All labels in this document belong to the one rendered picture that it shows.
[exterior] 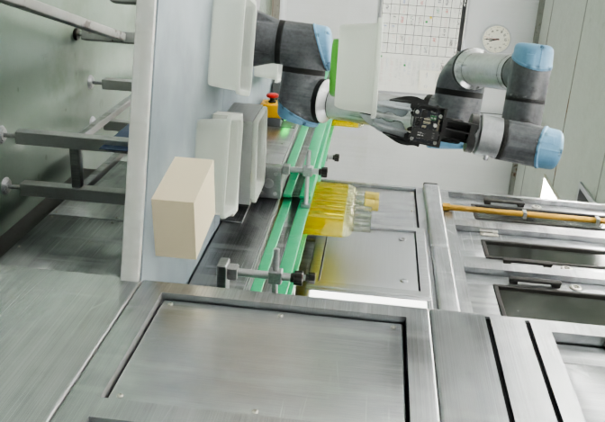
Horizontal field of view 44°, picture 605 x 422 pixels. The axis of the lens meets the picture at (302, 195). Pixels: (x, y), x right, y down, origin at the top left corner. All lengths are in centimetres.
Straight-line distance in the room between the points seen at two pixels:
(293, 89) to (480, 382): 109
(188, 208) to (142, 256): 11
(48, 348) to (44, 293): 17
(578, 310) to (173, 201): 130
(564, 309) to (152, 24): 143
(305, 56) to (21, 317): 106
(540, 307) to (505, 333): 97
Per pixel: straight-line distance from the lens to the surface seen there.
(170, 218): 134
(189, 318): 124
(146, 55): 129
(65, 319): 123
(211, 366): 112
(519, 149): 140
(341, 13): 802
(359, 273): 215
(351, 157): 836
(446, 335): 122
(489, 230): 263
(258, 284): 170
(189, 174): 140
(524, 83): 149
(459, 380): 112
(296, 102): 199
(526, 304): 222
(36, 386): 109
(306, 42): 199
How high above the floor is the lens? 111
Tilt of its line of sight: 5 degrees down
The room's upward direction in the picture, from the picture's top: 95 degrees clockwise
